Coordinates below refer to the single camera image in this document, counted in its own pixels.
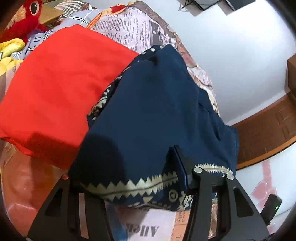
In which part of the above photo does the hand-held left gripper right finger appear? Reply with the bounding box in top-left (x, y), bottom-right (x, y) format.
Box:
top-left (169, 145), bottom-right (270, 241)

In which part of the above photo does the red plush toy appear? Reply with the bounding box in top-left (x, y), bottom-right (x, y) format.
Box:
top-left (0, 0), bottom-right (48, 44)

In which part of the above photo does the brown cardboard sheet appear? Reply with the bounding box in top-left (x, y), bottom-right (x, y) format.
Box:
top-left (39, 5), bottom-right (67, 25)

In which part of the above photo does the navy patterned garment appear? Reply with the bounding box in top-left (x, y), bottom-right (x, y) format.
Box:
top-left (69, 44), bottom-right (239, 212)

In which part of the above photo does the yellow plush toy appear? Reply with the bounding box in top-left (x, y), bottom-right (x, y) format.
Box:
top-left (0, 38), bottom-right (25, 75)

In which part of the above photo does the brown wooden door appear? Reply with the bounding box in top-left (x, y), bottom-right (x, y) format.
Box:
top-left (229, 59), bottom-right (296, 169)

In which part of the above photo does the large black wall monitor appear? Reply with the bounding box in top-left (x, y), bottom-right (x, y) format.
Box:
top-left (225, 0), bottom-right (256, 11)

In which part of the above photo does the grey checked cloth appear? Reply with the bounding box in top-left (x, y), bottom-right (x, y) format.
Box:
top-left (9, 10), bottom-right (93, 58)

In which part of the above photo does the newspaper print blanket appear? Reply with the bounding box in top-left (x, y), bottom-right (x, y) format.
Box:
top-left (0, 0), bottom-right (220, 241)

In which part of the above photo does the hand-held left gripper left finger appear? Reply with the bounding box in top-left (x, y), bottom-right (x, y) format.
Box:
top-left (26, 174), bottom-right (114, 241)

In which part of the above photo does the small black wall monitor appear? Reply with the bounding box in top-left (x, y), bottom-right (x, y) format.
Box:
top-left (193, 0), bottom-right (222, 11)

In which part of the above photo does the pink wall sticker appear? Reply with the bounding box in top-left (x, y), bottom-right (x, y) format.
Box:
top-left (252, 160), bottom-right (278, 207)

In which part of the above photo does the red garment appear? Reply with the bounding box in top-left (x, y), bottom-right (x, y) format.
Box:
top-left (0, 24), bottom-right (140, 169)

